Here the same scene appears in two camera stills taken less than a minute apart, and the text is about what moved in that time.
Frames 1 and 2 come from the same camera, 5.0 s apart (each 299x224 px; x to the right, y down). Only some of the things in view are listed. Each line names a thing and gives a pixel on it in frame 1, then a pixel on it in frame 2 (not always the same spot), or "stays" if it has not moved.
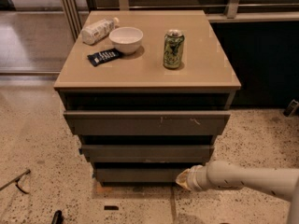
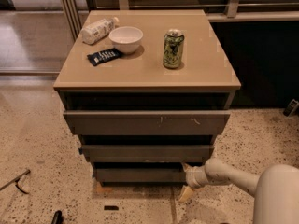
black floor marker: [110, 207] stays
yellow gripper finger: [181, 178] to [186, 194]
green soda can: [173, 49] stays
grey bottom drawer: [137, 175] stays
